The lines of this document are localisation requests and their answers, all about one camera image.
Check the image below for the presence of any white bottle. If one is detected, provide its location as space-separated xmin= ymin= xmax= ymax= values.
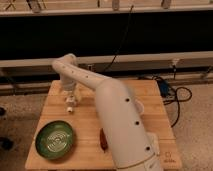
xmin=66 ymin=96 xmax=77 ymax=113

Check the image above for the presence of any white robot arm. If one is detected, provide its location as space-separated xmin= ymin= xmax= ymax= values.
xmin=52 ymin=54 xmax=164 ymax=171

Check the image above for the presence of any green ceramic bowl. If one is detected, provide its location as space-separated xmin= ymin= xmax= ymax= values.
xmin=35 ymin=120 xmax=75 ymax=160

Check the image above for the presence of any dark red chili pepper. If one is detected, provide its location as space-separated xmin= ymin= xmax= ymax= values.
xmin=99 ymin=128 xmax=108 ymax=151

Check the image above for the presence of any wooden table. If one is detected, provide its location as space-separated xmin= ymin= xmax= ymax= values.
xmin=25 ymin=80 xmax=182 ymax=171

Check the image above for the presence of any clear plastic cup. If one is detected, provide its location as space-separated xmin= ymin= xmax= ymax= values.
xmin=135 ymin=99 xmax=144 ymax=115

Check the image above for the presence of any blue power adapter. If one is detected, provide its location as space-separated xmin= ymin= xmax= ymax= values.
xmin=158 ymin=81 xmax=169 ymax=97

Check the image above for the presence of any white rectangular sponge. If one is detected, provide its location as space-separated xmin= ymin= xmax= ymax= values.
xmin=148 ymin=132 xmax=160 ymax=155

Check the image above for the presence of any black hanging cable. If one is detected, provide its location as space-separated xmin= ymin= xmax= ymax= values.
xmin=102 ymin=3 xmax=135 ymax=73

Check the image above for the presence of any black cable on floor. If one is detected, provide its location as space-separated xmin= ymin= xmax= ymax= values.
xmin=151 ymin=75 xmax=193 ymax=129

